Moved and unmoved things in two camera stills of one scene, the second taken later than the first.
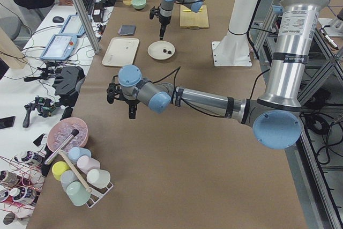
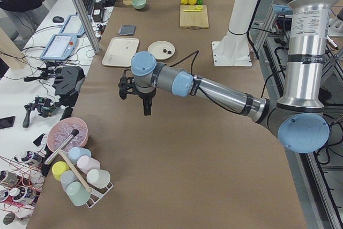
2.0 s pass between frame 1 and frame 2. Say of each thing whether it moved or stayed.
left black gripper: moved
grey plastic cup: stayed
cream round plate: stayed
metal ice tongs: stayed
